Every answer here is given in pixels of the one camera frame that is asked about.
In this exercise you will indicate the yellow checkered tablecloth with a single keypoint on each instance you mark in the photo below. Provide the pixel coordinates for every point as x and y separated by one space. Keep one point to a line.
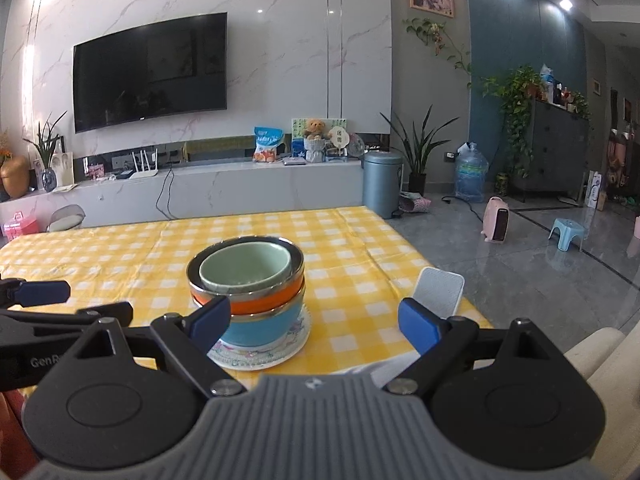
125 250

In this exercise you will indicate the bronze vase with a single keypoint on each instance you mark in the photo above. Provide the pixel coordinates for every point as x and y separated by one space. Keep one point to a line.
15 177

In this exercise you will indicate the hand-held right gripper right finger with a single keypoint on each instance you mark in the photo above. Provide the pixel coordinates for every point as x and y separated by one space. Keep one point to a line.
420 325

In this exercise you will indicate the dark grey cabinet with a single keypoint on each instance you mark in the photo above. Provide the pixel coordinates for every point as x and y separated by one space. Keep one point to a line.
560 150

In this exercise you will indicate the pink storage box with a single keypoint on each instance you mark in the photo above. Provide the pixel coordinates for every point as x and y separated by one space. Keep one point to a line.
20 227

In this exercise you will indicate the red cloth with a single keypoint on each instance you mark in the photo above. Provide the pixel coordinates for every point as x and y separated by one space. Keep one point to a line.
10 425

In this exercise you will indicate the portrait drawing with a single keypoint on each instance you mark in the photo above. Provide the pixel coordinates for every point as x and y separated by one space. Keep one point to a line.
63 167

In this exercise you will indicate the black wall television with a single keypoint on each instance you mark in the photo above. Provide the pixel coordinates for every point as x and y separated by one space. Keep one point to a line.
150 70

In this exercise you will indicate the orange steel bowl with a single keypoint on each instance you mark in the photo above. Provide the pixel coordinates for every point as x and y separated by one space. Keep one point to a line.
265 302

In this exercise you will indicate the white marble television console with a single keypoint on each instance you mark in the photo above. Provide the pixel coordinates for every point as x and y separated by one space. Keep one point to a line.
225 190

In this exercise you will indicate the glass vase with plant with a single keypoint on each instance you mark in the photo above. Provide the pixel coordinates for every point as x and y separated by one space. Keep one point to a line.
48 177

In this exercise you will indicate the grey trash can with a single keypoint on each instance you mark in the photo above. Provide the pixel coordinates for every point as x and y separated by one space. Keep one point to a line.
381 185

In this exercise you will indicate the blue snack bag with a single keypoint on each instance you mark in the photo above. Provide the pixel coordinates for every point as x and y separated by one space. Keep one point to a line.
267 145

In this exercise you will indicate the white paper bag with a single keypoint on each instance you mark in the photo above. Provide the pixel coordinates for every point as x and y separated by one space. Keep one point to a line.
595 190

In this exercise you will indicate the green ceramic bowl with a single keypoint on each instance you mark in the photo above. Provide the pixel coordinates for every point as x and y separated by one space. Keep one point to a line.
240 270

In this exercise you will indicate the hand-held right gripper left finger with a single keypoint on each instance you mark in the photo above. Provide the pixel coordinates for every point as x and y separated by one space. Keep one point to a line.
212 325

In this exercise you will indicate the hanging vine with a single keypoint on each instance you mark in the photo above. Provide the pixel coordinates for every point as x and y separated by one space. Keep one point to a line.
435 35

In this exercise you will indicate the potted long-leaf plant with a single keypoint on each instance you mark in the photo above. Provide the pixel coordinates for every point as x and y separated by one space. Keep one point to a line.
417 180

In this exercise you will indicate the pink heater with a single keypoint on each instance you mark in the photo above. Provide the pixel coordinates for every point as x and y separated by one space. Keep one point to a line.
492 220

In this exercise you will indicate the trailing ivy plant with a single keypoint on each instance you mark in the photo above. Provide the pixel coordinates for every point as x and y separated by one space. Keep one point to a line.
515 95

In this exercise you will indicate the white router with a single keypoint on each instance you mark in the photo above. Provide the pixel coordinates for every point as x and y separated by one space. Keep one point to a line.
145 172

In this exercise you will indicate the blue steel bowl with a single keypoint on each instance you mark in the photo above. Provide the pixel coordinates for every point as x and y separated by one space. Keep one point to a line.
260 330

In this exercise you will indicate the teddy bear with toys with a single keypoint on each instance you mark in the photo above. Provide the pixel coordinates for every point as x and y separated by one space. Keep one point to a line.
336 124

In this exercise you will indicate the blue water jug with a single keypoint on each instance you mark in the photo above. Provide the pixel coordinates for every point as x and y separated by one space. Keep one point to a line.
471 175

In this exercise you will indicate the clear patterned glass plate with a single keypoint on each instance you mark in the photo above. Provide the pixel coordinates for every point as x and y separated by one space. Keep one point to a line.
260 366

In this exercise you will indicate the small blue stool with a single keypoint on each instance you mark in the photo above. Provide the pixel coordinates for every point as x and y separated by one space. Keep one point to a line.
567 227

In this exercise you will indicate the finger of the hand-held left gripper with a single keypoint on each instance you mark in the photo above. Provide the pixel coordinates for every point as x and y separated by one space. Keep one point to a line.
42 292
50 321

